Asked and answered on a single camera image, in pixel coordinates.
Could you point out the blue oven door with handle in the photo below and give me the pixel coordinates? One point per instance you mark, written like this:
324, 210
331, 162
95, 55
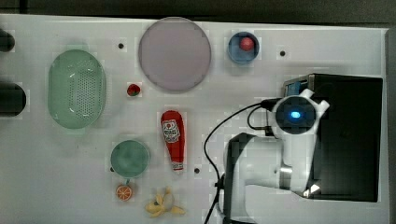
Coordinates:
296, 88

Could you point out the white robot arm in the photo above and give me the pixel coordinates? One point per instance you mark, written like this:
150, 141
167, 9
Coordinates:
282, 159

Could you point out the black toaster oven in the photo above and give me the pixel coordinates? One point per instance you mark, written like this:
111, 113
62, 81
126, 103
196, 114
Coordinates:
346, 159

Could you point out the red ketchup bottle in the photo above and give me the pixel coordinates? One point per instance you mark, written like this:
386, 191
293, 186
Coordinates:
174, 138

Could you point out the lilac round plate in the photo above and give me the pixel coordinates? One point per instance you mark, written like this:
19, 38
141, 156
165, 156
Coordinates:
174, 54

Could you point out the red toy strawberry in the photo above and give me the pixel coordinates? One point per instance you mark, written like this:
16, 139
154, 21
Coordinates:
133, 90

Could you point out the blue cup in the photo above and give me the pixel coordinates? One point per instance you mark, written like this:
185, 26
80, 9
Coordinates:
240, 56

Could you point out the green mug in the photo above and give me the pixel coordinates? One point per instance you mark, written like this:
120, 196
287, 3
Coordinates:
129, 159

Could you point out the red toy ball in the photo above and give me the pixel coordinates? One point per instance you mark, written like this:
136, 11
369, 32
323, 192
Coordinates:
246, 44

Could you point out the peeled toy banana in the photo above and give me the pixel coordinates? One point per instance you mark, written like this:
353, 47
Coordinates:
164, 203

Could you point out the toy orange half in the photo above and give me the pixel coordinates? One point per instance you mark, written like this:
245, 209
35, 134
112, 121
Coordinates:
124, 192

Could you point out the green perforated colander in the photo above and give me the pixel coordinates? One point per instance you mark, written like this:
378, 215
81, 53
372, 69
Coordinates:
77, 89

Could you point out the black pot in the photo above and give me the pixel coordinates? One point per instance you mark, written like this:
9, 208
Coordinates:
12, 99

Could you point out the dark cylinder at table edge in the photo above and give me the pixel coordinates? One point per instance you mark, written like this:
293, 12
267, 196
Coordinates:
7, 41

